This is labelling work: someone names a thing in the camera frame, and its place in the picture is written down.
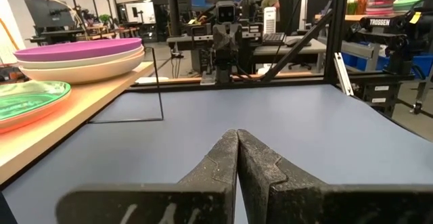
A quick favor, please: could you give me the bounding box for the black pegboard panel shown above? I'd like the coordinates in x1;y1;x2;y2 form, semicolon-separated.
24;0;77;29

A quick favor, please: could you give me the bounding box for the grey office desk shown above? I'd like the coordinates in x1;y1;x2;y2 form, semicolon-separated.
252;36;327;74

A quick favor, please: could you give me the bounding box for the orange transparent plastic plate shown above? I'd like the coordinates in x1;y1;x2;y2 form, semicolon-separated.
0;91;72;135

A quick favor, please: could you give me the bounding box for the white display board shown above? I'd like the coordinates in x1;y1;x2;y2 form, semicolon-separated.
124;1;157;25

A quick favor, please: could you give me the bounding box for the green transparent plastic plate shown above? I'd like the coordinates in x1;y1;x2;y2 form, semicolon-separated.
0;80;72;122

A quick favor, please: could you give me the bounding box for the cream matte plate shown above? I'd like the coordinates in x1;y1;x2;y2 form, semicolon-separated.
18;50;146;85

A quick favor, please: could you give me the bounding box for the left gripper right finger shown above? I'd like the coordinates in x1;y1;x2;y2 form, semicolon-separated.
237;129;433;224

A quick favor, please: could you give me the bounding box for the white metal frame bracket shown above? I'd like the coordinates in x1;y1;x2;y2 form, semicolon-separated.
332;51;355;97

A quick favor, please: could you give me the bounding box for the black keyboard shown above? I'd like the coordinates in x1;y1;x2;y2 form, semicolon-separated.
261;31;287;47

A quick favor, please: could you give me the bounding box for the white computer tower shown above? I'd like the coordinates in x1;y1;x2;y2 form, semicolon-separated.
263;6;278;35

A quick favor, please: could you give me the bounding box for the wooden shelf black metal frame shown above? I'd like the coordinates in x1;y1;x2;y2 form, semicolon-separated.
0;46;165;186

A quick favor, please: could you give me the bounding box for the purple matte plate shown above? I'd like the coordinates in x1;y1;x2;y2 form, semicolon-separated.
13;37;143;63

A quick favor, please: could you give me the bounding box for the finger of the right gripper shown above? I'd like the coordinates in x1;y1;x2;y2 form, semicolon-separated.
212;23;228;51
227;23;243;51

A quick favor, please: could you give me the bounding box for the black aluminium table frame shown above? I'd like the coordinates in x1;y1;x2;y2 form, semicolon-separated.
124;0;351;93

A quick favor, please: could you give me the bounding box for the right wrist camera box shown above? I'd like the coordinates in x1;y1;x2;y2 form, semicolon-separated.
215;0;237;25

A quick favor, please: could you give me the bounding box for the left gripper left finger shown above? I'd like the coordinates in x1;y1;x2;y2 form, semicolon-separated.
55;130;240;224

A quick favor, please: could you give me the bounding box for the blue storage crate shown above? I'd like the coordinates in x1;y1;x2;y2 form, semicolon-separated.
340;49;433;79

